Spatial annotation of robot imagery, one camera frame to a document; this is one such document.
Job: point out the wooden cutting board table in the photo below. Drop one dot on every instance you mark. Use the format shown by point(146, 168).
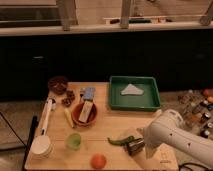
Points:
point(110, 123)

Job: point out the green plastic tray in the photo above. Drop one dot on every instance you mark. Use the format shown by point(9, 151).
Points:
point(148, 101)

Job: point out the green pepper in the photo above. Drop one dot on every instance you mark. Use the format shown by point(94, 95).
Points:
point(121, 142)

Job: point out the red yellow apple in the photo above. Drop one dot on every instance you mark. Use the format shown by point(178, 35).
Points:
point(98, 161)

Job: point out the white cloth in tray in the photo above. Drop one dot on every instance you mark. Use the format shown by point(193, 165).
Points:
point(131, 89)

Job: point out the yellow corn cob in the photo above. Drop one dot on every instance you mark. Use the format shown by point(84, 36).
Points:
point(68, 116)

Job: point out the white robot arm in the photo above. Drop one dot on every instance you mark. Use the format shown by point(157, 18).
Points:
point(166, 128)

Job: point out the spice jar rack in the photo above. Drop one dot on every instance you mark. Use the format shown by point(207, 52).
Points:
point(197, 112)

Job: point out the small green cup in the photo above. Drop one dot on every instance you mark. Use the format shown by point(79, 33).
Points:
point(73, 141)

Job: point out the dark red bowl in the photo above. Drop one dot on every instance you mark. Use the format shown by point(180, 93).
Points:
point(58, 85)

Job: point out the wooden block in bowl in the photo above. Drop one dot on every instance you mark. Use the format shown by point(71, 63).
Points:
point(85, 112)

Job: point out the brown pine cone cluster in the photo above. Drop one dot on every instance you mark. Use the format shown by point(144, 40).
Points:
point(70, 97)

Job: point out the orange bowl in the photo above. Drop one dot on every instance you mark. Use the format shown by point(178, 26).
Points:
point(76, 112)

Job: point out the white handled ladle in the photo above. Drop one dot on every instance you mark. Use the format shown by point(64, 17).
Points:
point(41, 145)

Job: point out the dark metallic gripper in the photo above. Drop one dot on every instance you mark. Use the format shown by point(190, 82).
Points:
point(135, 146)

